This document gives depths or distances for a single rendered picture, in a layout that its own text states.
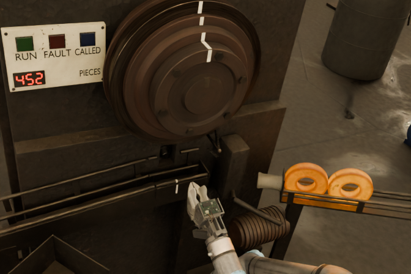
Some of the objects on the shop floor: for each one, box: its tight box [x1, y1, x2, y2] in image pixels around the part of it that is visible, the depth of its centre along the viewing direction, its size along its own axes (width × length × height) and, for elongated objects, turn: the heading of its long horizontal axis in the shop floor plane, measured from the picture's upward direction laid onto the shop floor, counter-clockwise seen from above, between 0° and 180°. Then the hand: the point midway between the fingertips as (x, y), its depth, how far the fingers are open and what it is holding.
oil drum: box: [321, 0, 411, 81], centre depth 382 cm, size 59×59×89 cm
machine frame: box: [0, 0, 316, 274], centre depth 172 cm, size 73×108×176 cm
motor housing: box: [229, 205, 290, 257], centre depth 181 cm, size 13×22×54 cm, turn 105°
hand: (192, 186), depth 143 cm, fingers closed
